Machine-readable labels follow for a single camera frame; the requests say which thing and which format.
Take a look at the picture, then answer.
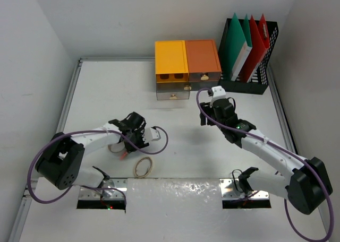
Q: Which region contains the orange pen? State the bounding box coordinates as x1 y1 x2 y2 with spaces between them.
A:
120 151 129 160

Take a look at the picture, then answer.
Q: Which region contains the green clip file folder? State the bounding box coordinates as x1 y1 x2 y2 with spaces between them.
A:
218 13 252 81

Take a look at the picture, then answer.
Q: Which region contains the red clip file folder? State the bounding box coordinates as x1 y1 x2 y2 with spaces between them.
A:
240 14 269 83

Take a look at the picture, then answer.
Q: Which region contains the transparent yellow drawer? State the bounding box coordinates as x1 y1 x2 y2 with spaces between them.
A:
156 82 191 100

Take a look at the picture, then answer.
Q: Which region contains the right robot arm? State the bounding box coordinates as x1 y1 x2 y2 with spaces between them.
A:
199 99 333 214

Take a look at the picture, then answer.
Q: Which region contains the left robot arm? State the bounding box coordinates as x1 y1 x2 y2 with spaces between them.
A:
35 112 149 190

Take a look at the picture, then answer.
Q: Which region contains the large clear tape roll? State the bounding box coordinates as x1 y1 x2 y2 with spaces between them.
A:
108 142 125 153

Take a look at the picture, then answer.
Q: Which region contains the beige masking tape roll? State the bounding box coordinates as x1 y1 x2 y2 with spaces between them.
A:
133 157 154 178

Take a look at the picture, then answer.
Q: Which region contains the dark bottom drawer box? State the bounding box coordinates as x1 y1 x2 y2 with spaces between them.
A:
156 80 219 92

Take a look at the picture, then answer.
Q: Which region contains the orange drawer box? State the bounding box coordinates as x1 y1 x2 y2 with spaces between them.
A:
185 39 222 82

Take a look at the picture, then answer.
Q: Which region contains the black mesh file organizer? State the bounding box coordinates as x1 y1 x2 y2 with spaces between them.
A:
218 21 279 95

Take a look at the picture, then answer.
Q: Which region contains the yellow drawer box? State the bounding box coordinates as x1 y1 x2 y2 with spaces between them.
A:
155 40 189 83

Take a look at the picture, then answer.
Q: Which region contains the white front cover board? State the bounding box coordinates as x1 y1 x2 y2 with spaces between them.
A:
20 179 326 241

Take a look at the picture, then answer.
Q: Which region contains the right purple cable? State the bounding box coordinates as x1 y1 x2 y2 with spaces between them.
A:
195 88 335 242

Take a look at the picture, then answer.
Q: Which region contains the purple cable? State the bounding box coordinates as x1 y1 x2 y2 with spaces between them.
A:
26 125 169 208
195 88 335 242

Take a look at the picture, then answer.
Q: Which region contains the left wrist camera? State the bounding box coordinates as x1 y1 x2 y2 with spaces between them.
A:
143 127 161 143

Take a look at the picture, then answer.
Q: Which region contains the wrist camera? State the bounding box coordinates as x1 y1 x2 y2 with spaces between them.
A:
210 85 226 104
143 127 161 143

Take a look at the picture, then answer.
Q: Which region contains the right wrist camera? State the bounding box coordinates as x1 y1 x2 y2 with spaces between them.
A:
210 85 226 104

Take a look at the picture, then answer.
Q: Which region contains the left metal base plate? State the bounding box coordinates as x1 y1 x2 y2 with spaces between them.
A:
79 178 128 200

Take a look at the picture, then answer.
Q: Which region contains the metal base plate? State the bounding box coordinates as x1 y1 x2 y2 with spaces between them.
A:
219 178 270 201
79 178 128 200

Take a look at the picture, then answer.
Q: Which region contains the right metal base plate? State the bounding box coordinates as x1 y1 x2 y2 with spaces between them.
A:
219 178 270 201

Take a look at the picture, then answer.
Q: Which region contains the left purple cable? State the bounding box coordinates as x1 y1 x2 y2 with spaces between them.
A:
26 125 169 208

